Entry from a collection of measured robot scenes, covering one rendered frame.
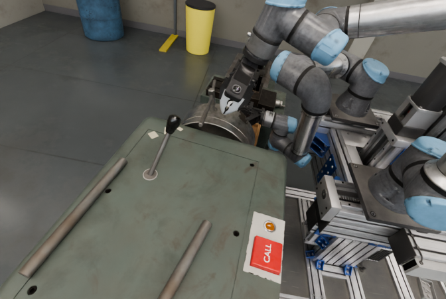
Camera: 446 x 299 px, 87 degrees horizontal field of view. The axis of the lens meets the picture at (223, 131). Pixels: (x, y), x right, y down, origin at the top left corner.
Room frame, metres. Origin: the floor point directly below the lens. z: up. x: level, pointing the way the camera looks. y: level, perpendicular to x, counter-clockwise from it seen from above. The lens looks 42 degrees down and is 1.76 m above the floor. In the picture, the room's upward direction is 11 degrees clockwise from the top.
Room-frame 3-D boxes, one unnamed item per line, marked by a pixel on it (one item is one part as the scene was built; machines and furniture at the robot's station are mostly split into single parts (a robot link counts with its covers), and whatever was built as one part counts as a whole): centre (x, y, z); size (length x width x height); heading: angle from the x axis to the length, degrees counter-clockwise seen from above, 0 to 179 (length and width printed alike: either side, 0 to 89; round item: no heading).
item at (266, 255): (0.21, -0.14, 1.26); 0.06 x 0.06 x 0.02; 82
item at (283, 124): (0.87, -0.27, 1.09); 0.11 x 0.08 x 0.09; 82
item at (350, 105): (1.01, -0.59, 1.21); 0.15 x 0.15 x 0.10
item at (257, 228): (0.23, -0.14, 1.23); 0.13 x 0.08 x 0.06; 172
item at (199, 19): (3.91, 0.70, 0.37); 0.47 x 0.47 x 0.74
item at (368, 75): (1.02, -0.59, 1.33); 0.13 x 0.12 x 0.14; 46
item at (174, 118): (0.41, 0.12, 1.38); 0.04 x 0.03 x 0.05; 172
